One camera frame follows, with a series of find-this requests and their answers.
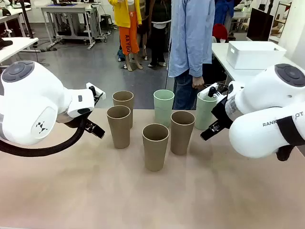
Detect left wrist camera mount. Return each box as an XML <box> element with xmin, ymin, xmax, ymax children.
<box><xmin>85</xmin><ymin>82</ymin><xmax>106</xmax><ymax>105</ymax></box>

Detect white lab desk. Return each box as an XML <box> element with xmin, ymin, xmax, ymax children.
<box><xmin>0</xmin><ymin>5</ymin><xmax>33</xmax><ymax>37</ymax></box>

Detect tall pale green cup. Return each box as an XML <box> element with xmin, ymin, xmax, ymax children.
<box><xmin>153</xmin><ymin>89</ymin><xmax>175</xmax><ymax>128</ymax></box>
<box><xmin>194</xmin><ymin>92</ymin><xmax>218</xmax><ymax>131</ymax></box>

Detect person in black clothes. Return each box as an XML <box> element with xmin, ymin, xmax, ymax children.
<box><xmin>143</xmin><ymin>0</ymin><xmax>173</xmax><ymax>68</ymax></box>

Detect tall brown cup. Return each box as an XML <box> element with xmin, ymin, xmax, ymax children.
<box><xmin>112</xmin><ymin>91</ymin><xmax>134</xmax><ymax>129</ymax></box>
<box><xmin>170</xmin><ymin>110</ymin><xmax>196</xmax><ymax>156</ymax></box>
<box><xmin>106</xmin><ymin>105</ymin><xmax>132</xmax><ymax>149</ymax></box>
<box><xmin>142</xmin><ymin>124</ymin><xmax>170</xmax><ymax>172</ymax></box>

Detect black stool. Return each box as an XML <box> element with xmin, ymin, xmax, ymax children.
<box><xmin>100</xmin><ymin>14</ymin><xmax>113</xmax><ymax>26</ymax></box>

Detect person in blue jacket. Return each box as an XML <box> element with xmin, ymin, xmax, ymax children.
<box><xmin>213</xmin><ymin>0</ymin><xmax>236</xmax><ymax>27</ymax></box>

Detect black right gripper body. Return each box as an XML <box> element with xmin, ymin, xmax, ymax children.
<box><xmin>211</xmin><ymin>96</ymin><xmax>233</xmax><ymax>128</ymax></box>

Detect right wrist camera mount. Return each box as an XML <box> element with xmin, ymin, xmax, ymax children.
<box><xmin>204</xmin><ymin>82</ymin><xmax>230</xmax><ymax>101</ymax></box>

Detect grey frame work table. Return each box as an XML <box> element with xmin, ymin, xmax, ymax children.
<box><xmin>40</xmin><ymin>3</ymin><xmax>101</xmax><ymax>50</ymax></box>

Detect black stand pole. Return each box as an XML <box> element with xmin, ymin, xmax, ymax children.
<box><xmin>19</xmin><ymin>0</ymin><xmax>34</xmax><ymax>39</ymax></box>

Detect black monitor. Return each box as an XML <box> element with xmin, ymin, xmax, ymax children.
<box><xmin>246</xmin><ymin>7</ymin><xmax>275</xmax><ymax>43</ymax></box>

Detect person in blue shirt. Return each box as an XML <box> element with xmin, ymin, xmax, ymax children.
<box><xmin>168</xmin><ymin>0</ymin><xmax>216</xmax><ymax>110</ymax></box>

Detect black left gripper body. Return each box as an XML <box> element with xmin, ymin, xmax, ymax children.
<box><xmin>68</xmin><ymin>116</ymin><xmax>89</xmax><ymax>131</ymax></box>

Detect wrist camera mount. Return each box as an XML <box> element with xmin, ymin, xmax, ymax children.
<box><xmin>85</xmin><ymin>82</ymin><xmax>106</xmax><ymax>105</ymax></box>
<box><xmin>204</xmin><ymin>82</ymin><xmax>230</xmax><ymax>101</ymax></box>

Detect black right arm strap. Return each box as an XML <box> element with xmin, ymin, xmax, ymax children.
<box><xmin>275</xmin><ymin>116</ymin><xmax>301</xmax><ymax>162</ymax></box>

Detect black left arm cable sleeve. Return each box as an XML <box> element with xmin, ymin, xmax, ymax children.
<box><xmin>0</xmin><ymin>116</ymin><xmax>89</xmax><ymax>157</ymax></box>

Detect person's left hand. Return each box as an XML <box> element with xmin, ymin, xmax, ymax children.
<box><xmin>192</xmin><ymin>76</ymin><xmax>205</xmax><ymax>90</ymax></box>

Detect white plastic basket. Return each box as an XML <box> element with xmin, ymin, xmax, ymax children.
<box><xmin>226</xmin><ymin>41</ymin><xmax>287</xmax><ymax>70</ymax></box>

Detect person's left forearm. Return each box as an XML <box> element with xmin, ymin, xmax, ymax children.
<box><xmin>189</xmin><ymin>42</ymin><xmax>213</xmax><ymax>78</ymax></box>

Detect black cap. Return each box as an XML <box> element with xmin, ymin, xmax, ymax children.
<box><xmin>0</xmin><ymin>38</ymin><xmax>13</xmax><ymax>50</ymax></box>

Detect red round object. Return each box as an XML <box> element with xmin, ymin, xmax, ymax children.
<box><xmin>212</xmin><ymin>23</ymin><xmax>229</xmax><ymax>44</ymax></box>

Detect large white table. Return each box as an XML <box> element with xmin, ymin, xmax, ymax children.
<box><xmin>211</xmin><ymin>42</ymin><xmax>305</xmax><ymax>84</ymax></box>

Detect mannequin yellow jacket orange pants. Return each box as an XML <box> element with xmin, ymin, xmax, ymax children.
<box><xmin>107</xmin><ymin>0</ymin><xmax>144</xmax><ymax>72</ymax></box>

